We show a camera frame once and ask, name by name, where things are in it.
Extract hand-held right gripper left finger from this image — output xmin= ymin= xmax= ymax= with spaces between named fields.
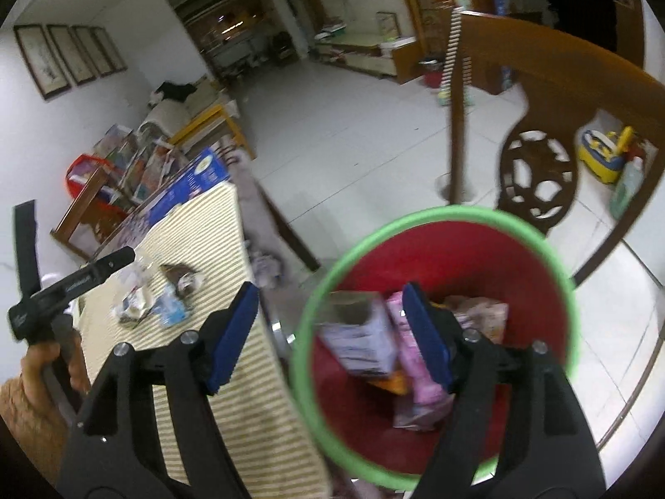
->
xmin=56 ymin=281 xmax=261 ymax=499

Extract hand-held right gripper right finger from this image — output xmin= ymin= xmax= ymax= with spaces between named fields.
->
xmin=402 ymin=282 xmax=608 ymax=499

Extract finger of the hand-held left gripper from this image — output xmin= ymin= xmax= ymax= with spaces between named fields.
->
xmin=13 ymin=200 xmax=42 ymax=302
xmin=39 ymin=247 xmax=137 ymax=303

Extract beige pink packet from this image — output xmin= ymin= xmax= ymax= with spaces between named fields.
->
xmin=441 ymin=295 xmax=510 ymax=346

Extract orange snack packet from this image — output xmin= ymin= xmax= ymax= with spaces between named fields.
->
xmin=366 ymin=371 xmax=409 ymax=396

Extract white purple box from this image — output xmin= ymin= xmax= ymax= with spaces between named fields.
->
xmin=318 ymin=291 xmax=398 ymax=378

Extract red bin with green rim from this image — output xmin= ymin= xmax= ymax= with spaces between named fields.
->
xmin=289 ymin=207 xmax=579 ymax=490

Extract person's left forearm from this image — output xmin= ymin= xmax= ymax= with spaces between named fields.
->
xmin=0 ymin=377 xmax=79 ymax=487

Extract person's left hand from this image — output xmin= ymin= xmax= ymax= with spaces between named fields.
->
xmin=21 ymin=330 xmax=91 ymax=411

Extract clear plastic wrapper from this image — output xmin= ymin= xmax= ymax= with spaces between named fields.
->
xmin=122 ymin=254 xmax=157 ymax=292

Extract white crumpled wrappers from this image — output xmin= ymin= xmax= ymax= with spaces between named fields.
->
xmin=114 ymin=291 xmax=157 ymax=328

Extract low wooden rack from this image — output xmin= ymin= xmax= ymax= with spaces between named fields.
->
xmin=50 ymin=163 xmax=136 ymax=261

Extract light blue plastic packet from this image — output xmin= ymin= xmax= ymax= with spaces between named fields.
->
xmin=156 ymin=283 xmax=189 ymax=328

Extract brown wrapper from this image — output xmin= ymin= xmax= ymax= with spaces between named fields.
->
xmin=158 ymin=264 xmax=201 ymax=297

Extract red plastic basket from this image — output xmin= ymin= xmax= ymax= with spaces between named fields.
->
xmin=65 ymin=153 xmax=112 ymax=198

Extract yellow striped tablecloth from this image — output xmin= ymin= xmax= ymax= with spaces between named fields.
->
xmin=73 ymin=183 xmax=333 ymax=499

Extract stack of books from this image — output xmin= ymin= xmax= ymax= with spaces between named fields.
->
xmin=94 ymin=125 xmax=193 ymax=203

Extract blue cardboard box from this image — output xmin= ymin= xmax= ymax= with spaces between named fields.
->
xmin=145 ymin=148 xmax=232 ymax=222

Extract white armchair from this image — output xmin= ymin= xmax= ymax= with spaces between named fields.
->
xmin=138 ymin=99 xmax=193 ymax=136

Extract yellow low table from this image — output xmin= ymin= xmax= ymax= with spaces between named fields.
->
xmin=171 ymin=101 xmax=256 ymax=159

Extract black cloth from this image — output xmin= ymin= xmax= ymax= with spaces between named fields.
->
xmin=153 ymin=82 xmax=201 ymax=102

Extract green plush toy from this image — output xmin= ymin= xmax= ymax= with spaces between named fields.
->
xmin=436 ymin=88 xmax=476 ymax=107

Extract pale green bottle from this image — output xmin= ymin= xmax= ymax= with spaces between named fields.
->
xmin=610 ymin=158 xmax=645 ymax=219

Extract yellow toy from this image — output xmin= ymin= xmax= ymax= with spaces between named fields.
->
xmin=578 ymin=126 xmax=637 ymax=184

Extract small red bin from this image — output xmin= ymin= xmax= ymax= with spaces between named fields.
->
xmin=420 ymin=59 xmax=448 ymax=89

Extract black white striped strip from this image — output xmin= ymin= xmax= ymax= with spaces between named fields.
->
xmin=441 ymin=7 xmax=463 ymax=91

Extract low television stand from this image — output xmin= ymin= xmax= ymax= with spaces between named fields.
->
xmin=312 ymin=31 xmax=419 ymax=79

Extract brown wooden chair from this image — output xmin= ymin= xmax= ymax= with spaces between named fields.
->
xmin=449 ymin=10 xmax=665 ymax=287

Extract framed wall picture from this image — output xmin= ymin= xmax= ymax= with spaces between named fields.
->
xmin=71 ymin=25 xmax=116 ymax=79
xmin=13 ymin=25 xmax=72 ymax=101
xmin=92 ymin=26 xmax=128 ymax=74
xmin=47 ymin=24 xmax=98 ymax=86

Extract small picture frame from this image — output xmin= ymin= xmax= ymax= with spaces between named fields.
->
xmin=377 ymin=12 xmax=401 ymax=42

